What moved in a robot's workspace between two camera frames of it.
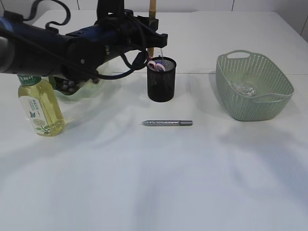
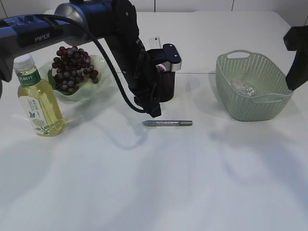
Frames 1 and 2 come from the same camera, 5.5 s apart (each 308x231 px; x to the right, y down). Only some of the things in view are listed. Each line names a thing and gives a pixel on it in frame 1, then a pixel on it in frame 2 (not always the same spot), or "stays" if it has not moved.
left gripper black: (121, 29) to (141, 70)
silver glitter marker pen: (171, 122) stays
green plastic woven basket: (251, 86) stays
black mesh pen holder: (161, 84) stays
